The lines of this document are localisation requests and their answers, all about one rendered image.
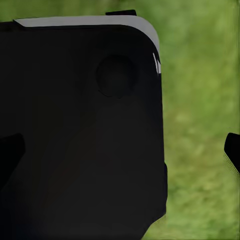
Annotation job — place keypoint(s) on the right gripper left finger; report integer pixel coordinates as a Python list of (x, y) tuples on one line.
[(12, 149)]

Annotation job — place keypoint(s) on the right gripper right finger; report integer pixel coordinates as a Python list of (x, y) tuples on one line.
[(232, 149)]

